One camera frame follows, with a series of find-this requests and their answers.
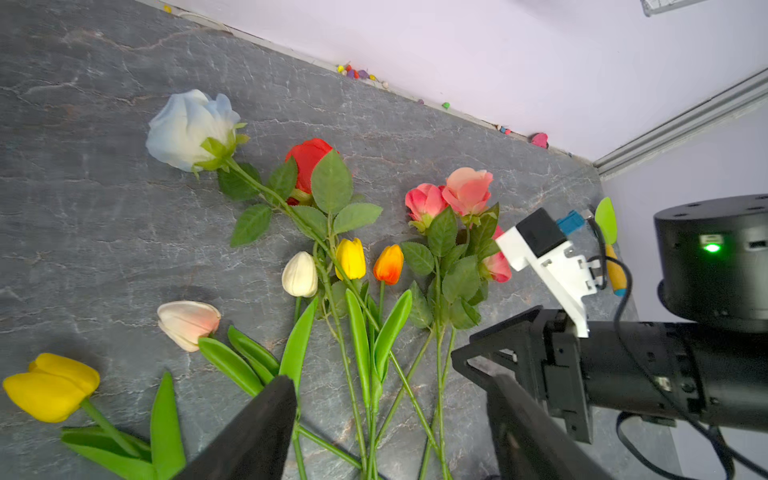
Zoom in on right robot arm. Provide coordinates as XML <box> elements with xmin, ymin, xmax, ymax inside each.
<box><xmin>452</xmin><ymin>194</ymin><xmax>767</xmax><ymax>443</ymax></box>

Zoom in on white tulip flower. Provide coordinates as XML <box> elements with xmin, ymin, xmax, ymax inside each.
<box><xmin>279</xmin><ymin>251</ymin><xmax>318</xmax><ymax>391</ymax></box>

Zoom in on green leaf garden trowel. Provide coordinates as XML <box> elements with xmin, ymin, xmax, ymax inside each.
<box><xmin>594</xmin><ymin>197</ymin><xmax>627</xmax><ymax>297</ymax></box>

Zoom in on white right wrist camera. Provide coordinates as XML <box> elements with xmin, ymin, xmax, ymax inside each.
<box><xmin>495</xmin><ymin>208</ymin><xmax>597</xmax><ymax>338</ymax></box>

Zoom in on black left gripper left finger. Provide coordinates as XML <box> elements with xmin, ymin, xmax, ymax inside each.
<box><xmin>176</xmin><ymin>376</ymin><xmax>297</xmax><ymax>480</ymax></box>

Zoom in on orange tulip flower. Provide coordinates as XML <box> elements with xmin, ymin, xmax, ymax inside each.
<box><xmin>357</xmin><ymin>245</ymin><xmax>413</xmax><ymax>479</ymax></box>

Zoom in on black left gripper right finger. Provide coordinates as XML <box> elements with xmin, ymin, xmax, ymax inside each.
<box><xmin>487</xmin><ymin>376</ymin><xmax>610</xmax><ymax>480</ymax></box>

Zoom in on white rose flower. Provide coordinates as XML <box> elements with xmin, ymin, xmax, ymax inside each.
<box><xmin>145</xmin><ymin>89</ymin><xmax>385</xmax><ymax>475</ymax></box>

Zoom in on pink toy at wall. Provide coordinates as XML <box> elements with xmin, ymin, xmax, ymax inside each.
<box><xmin>529</xmin><ymin>132</ymin><xmax>549</xmax><ymax>149</ymax></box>

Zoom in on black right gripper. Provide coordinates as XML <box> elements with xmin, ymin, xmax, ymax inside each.
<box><xmin>451</xmin><ymin>305</ymin><xmax>593</xmax><ymax>444</ymax></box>

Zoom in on red rose flower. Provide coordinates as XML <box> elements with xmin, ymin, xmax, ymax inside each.
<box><xmin>286</xmin><ymin>138</ymin><xmax>333</xmax><ymax>205</ymax></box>

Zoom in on small pink rose flower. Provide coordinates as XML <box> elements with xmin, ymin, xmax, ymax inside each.
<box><xmin>478</xmin><ymin>226</ymin><xmax>512</xmax><ymax>283</ymax></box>

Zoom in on pink rose double bloom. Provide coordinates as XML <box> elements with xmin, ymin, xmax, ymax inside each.
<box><xmin>401</xmin><ymin>167</ymin><xmax>500</xmax><ymax>479</ymax></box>

